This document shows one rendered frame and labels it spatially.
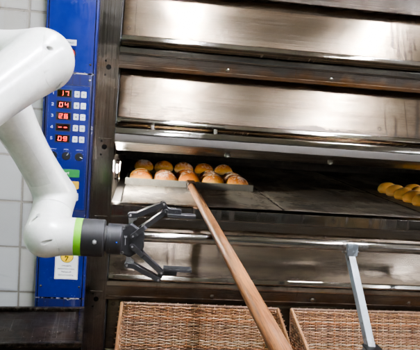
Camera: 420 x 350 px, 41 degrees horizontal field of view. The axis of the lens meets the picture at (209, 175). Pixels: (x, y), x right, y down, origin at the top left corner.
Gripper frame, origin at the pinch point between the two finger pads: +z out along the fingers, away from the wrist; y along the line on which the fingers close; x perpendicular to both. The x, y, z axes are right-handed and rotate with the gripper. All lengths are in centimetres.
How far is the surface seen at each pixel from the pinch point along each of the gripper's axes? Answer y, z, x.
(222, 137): -25.4, 11.2, -36.9
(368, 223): 2, 68, -52
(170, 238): 2.2, -3.9, -13.6
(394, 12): -72, 68, -51
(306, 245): 2.1, 34.5, -14.0
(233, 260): -1.9, 7.8, 21.8
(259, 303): -1.5, 8.3, 48.2
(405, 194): -5, 102, -96
